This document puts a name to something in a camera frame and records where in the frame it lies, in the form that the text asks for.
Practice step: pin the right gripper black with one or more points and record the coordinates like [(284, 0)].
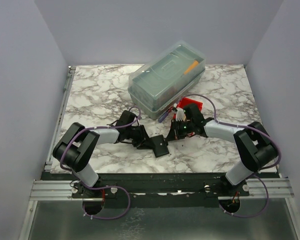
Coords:
[(174, 133)]

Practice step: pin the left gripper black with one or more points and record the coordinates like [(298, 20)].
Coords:
[(147, 143)]

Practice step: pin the black card holder wallet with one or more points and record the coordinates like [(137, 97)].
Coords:
[(159, 146)]

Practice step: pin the red plastic bin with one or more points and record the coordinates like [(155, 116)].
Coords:
[(187, 101)]

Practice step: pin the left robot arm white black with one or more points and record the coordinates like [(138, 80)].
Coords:
[(75, 148)]

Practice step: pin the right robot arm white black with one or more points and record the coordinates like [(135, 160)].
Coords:
[(254, 147)]

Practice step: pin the blue red screwdriver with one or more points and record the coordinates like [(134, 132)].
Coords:
[(165, 114)]

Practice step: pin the clear plastic storage box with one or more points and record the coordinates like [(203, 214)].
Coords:
[(157, 85)]

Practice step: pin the orange tool inside box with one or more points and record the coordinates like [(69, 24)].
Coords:
[(191, 67)]

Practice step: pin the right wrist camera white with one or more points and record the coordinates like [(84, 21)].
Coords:
[(179, 113)]

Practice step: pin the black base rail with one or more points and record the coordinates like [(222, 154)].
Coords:
[(158, 190)]

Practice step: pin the aluminium frame rail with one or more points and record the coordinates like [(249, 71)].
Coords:
[(51, 190)]

